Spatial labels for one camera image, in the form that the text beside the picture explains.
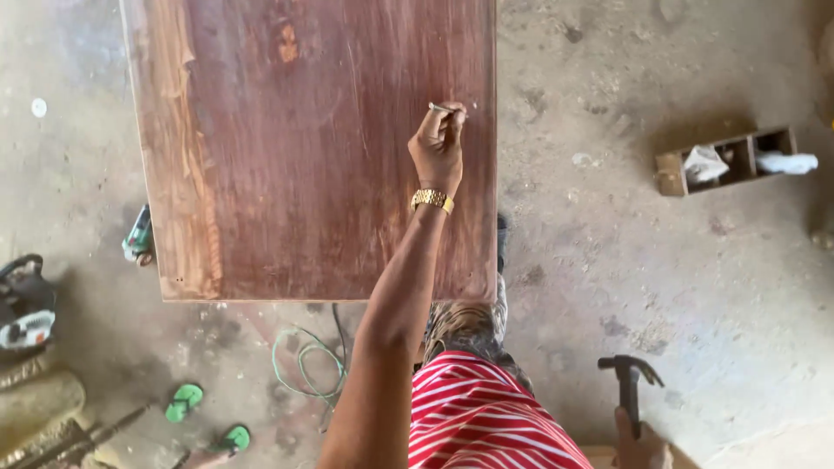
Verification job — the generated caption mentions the person's right hand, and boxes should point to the person's right hand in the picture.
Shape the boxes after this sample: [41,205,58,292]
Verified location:
[613,407,674,469]

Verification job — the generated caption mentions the person's left hand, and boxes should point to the person's left hand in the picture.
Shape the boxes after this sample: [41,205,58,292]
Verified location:
[408,101,468,197]

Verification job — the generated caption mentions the black claw hammer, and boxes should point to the black claw hammer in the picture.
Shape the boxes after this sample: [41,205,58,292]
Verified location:
[597,354,666,440]

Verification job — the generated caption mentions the light wooden plank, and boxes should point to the light wooden plank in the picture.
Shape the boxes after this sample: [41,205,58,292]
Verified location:
[579,444,702,469]

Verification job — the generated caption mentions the gold wrist watch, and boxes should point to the gold wrist watch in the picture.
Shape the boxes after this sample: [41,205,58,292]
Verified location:
[410,188,456,216]

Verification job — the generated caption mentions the dark shoe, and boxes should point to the dark shoe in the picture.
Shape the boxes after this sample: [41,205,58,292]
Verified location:
[496,213,511,275]

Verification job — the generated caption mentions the red white striped shirt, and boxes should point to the red white striped shirt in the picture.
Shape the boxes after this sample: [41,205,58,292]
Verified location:
[408,350,594,469]

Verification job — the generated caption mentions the large reddish wooden board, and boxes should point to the large reddish wooden board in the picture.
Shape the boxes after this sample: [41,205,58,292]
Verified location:
[119,0,500,304]

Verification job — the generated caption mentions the patterned brown trousers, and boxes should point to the patterned brown trousers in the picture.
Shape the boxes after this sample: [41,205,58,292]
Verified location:
[422,272,535,393]

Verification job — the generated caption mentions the wooden compartment box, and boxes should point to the wooden compartment box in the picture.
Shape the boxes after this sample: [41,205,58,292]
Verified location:
[654,125,800,198]

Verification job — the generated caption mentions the white plastic bag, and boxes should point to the white plastic bag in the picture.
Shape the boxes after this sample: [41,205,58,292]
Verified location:
[755,150,819,176]
[682,144,731,186]

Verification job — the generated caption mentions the green power tool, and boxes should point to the green power tool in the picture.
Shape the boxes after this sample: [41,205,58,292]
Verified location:
[121,203,156,267]

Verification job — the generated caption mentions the green flip flop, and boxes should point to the green flip flop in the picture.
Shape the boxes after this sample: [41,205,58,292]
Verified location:
[214,425,252,456]
[164,383,205,424]

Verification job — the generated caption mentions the black and white power tool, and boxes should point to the black and white power tool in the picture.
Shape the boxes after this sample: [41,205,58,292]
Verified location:
[0,253,58,354]

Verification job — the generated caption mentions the carved wooden furniture piece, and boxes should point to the carved wooden furniture piece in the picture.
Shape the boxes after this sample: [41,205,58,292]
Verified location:
[0,352,152,469]

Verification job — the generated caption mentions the black cable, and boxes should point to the black cable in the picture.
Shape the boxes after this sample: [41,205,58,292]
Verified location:
[318,303,351,435]

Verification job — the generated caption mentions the green cable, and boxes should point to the green cable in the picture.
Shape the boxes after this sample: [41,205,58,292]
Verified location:
[271,327,348,400]

